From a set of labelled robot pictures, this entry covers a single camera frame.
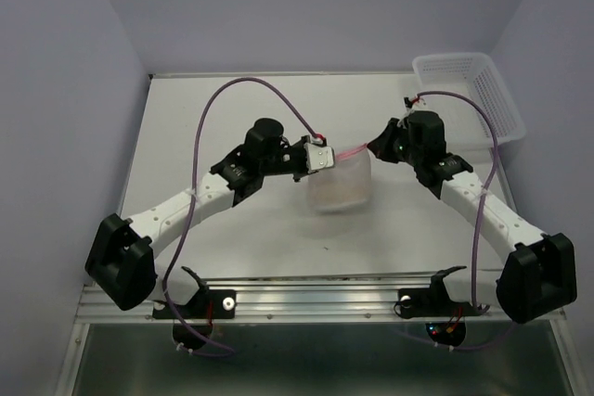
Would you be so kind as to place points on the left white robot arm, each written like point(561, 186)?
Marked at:
point(123, 254)

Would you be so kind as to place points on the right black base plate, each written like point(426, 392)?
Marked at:
point(433, 300)

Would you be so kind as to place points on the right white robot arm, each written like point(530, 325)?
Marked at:
point(538, 274)

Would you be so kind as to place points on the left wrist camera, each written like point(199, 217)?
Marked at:
point(318, 158)

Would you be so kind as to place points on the white plastic basket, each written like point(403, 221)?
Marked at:
point(472, 99)

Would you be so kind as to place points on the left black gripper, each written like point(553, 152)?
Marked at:
point(300, 144)

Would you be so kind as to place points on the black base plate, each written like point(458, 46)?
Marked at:
point(207, 303)
point(433, 300)

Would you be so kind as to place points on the aluminium mounting rail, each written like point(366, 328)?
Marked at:
point(358, 300)

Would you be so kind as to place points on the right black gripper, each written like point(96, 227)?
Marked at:
point(381, 144)

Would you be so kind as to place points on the white mesh laundry bag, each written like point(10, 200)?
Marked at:
point(345, 186)

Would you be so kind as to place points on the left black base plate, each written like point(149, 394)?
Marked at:
point(207, 303)

